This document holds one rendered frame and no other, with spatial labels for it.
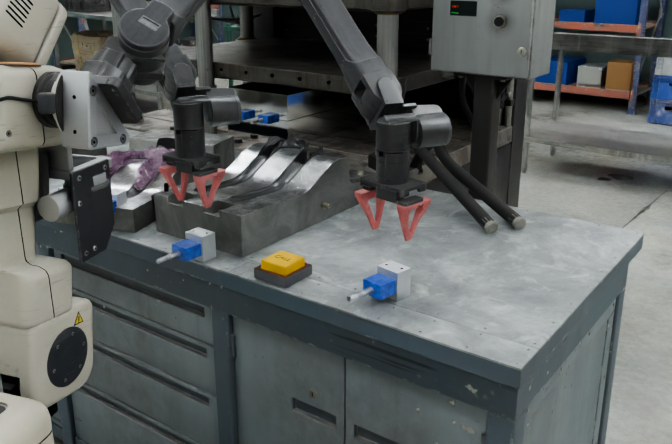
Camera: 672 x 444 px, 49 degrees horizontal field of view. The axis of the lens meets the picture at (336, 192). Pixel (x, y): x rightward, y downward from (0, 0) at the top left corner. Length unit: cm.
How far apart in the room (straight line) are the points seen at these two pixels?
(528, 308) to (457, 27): 100
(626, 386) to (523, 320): 148
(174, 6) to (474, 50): 105
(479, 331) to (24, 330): 74
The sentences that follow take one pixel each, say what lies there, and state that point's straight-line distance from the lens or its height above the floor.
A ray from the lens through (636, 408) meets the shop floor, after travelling 265.
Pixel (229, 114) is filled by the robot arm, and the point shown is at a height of 110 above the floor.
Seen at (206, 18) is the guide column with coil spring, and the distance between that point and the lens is 257.
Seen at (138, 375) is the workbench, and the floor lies 40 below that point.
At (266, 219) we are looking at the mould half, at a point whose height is 86.
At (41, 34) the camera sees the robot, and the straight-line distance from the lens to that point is 125.
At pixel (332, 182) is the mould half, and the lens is 171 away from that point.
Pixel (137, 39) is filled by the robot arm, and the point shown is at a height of 126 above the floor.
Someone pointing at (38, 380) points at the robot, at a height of 72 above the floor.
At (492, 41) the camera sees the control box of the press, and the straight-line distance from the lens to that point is 207.
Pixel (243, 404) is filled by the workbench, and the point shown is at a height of 46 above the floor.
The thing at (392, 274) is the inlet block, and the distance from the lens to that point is 131.
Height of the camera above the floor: 138
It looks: 18 degrees down
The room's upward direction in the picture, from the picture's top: straight up
